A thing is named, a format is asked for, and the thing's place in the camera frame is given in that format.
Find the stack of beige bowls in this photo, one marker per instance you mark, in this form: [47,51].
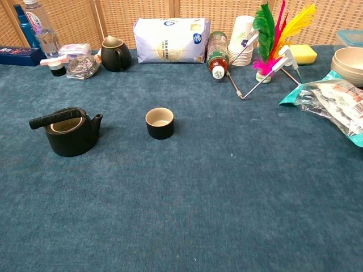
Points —
[347,63]

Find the steel wool scourer in bag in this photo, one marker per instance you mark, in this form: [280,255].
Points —
[83,65]

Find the white tissue pack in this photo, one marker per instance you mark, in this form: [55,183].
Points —
[171,41]

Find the colourful feather shuttlecock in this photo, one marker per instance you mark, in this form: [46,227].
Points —
[269,37]

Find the teal snack bag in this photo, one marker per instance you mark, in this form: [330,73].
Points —
[334,105]

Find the clear plastic water bottle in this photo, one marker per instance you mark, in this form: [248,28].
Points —
[42,28]

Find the teal carpet table cloth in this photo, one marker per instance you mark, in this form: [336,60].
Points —
[181,184]

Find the clear container teal lid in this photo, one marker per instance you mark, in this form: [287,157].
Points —
[350,38]

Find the blue bottle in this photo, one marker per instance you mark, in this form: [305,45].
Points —
[26,28]

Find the dark blue flat box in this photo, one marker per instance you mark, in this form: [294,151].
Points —
[18,55]

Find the woven rattan folding screen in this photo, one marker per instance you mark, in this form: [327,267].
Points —
[181,11]

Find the black ceramic pitcher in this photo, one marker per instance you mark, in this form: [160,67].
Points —
[114,56]

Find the pink white card box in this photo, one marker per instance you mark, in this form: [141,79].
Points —
[74,49]

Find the metal folding rack white clips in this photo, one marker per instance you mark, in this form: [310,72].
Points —
[286,61]

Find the yellow sponge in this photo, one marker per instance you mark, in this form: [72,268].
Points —
[304,54]

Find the stack of paper cups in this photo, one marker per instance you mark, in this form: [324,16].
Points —
[241,42]

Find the brown tea bottle green label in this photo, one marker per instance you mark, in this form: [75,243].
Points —
[217,52]

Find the black tea cup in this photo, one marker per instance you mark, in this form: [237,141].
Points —
[159,129]

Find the small black jar white lid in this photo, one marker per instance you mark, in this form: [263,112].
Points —
[57,68]

